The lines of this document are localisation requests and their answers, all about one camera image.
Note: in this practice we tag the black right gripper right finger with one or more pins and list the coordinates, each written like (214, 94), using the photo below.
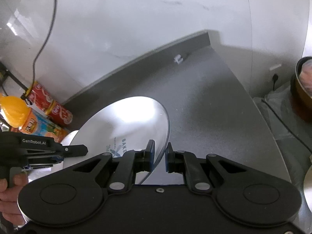
(199, 174)

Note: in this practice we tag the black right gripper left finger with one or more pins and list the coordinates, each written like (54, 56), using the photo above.
(118, 173)

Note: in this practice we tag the small white Bakery plate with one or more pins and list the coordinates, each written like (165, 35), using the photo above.
(127, 124)

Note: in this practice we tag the large white Sweet plate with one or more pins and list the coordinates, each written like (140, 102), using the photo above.
(69, 138)

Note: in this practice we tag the person's left hand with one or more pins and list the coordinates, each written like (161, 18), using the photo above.
(9, 207)

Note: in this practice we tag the orange juice bottle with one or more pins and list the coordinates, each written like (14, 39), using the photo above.
(22, 117)

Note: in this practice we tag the red snack can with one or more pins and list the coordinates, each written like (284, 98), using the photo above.
(55, 111)

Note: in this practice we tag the small white clip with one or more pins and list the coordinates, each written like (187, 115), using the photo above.
(178, 59)

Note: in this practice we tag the brown trash bin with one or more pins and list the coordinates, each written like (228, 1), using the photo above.
(300, 100)

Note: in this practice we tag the black wire rack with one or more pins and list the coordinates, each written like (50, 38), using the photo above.
(5, 74)

